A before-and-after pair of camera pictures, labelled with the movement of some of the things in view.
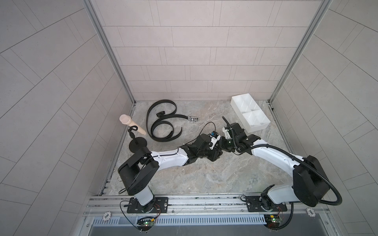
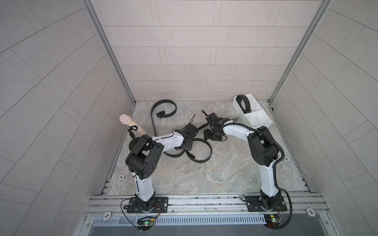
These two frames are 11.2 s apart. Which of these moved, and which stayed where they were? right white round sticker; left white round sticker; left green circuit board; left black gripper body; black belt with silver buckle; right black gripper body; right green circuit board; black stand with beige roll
Moved: black belt with silver buckle; left black gripper body; right black gripper body
Stayed: left white round sticker; right green circuit board; left green circuit board; black stand with beige roll; right white round sticker
